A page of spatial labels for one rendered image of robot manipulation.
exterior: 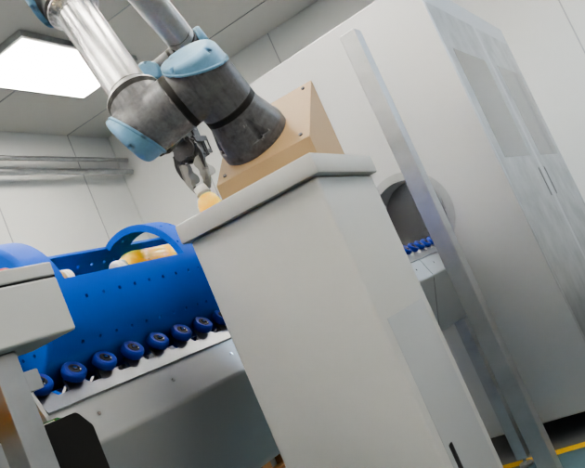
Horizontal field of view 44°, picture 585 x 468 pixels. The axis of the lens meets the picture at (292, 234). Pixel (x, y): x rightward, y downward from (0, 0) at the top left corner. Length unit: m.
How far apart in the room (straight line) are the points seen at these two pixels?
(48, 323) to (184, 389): 0.50
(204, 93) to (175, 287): 0.41
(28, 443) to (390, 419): 0.62
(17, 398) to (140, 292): 0.52
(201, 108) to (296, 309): 0.42
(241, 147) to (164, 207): 6.04
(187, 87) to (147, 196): 6.21
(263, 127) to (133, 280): 0.39
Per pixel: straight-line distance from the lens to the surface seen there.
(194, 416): 1.45
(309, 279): 1.30
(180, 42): 1.90
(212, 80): 1.39
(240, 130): 1.42
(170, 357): 1.47
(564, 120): 6.11
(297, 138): 1.39
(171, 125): 1.40
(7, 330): 0.97
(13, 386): 0.99
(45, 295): 1.02
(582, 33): 6.17
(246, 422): 1.61
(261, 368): 1.38
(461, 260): 2.38
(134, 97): 1.43
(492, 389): 3.04
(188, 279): 1.56
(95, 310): 1.35
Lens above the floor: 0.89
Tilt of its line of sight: 6 degrees up
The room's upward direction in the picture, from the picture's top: 24 degrees counter-clockwise
